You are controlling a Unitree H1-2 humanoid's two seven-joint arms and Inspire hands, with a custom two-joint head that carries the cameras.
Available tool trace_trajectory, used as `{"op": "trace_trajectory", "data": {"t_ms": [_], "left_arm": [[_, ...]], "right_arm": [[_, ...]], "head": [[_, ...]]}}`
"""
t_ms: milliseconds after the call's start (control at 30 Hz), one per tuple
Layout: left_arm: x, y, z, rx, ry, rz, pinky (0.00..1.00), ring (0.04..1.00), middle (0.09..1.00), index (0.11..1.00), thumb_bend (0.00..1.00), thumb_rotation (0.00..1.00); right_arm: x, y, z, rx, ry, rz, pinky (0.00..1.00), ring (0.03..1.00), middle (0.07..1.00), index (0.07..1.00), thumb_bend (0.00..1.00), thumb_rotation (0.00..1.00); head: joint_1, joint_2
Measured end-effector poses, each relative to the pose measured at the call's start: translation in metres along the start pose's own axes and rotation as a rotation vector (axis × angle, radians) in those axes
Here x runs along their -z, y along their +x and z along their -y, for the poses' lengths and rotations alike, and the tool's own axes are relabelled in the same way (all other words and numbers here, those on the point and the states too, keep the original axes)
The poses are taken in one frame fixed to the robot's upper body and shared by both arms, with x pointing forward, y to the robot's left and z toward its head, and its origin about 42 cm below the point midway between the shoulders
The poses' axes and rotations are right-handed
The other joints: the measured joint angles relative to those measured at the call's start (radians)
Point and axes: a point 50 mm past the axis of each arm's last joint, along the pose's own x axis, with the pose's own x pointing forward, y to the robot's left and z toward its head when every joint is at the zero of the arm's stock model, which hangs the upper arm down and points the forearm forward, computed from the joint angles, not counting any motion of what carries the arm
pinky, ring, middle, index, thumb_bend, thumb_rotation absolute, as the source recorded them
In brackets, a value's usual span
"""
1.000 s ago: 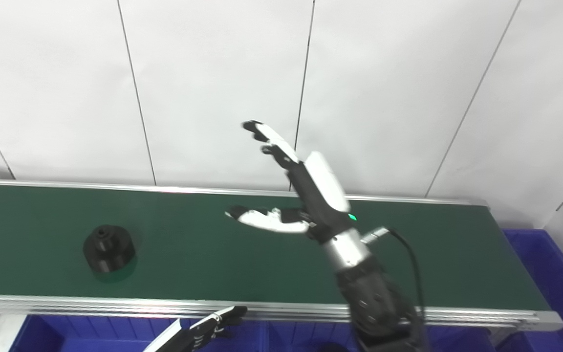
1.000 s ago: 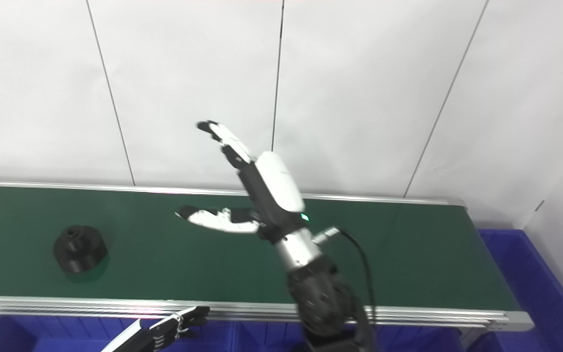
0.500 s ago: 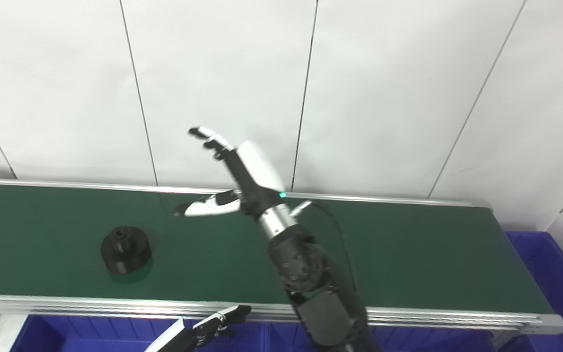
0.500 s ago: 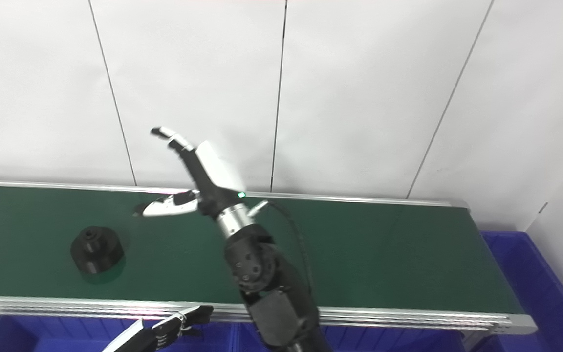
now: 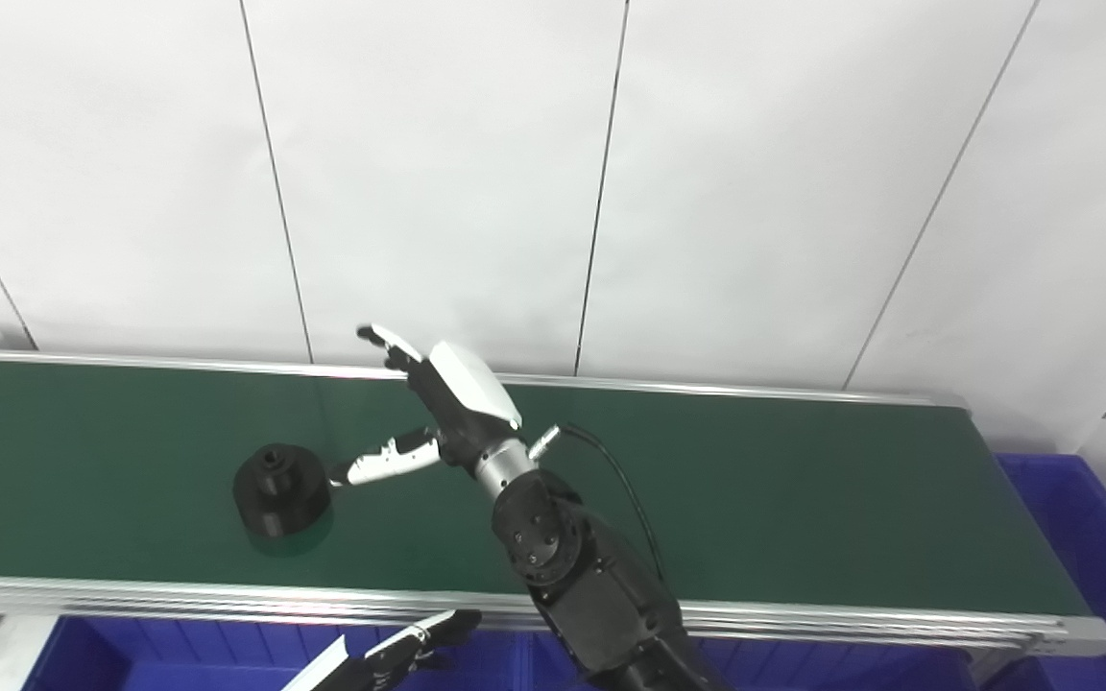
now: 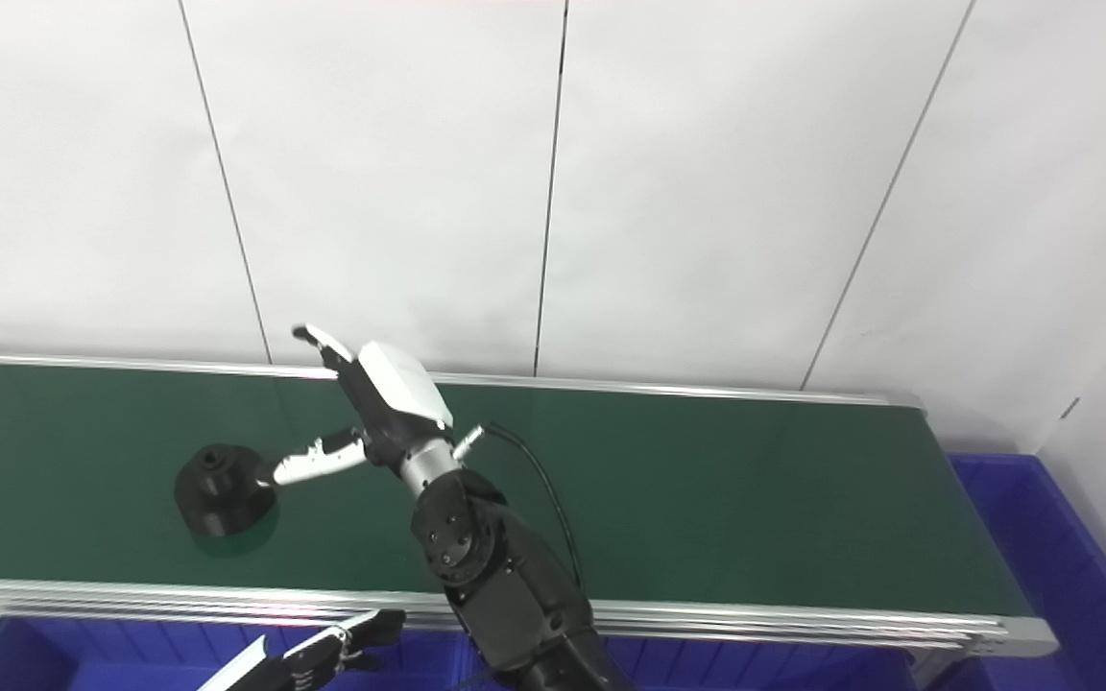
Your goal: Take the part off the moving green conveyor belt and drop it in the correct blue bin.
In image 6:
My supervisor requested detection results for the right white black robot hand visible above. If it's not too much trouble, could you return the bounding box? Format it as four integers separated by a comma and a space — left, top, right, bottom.
271, 323, 454, 488

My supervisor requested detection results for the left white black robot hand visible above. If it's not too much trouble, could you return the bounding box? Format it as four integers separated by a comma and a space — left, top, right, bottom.
196, 608, 408, 691

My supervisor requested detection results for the black round plastic part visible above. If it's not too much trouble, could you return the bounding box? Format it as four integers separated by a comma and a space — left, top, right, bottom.
174, 444, 278, 539

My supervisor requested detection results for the blue plastic bin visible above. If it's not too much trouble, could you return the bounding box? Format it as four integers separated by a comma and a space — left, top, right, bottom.
0, 614, 477, 691
457, 633, 921, 691
927, 453, 1106, 691

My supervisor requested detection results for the aluminium conveyor leg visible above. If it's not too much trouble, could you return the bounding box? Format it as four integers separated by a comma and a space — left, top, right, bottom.
908, 653, 959, 691

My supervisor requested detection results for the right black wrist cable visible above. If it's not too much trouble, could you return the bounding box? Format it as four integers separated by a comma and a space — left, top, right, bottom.
452, 423, 589, 592

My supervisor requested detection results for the green conveyor belt aluminium frame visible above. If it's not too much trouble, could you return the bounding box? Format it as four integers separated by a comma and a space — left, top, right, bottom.
0, 351, 1059, 659

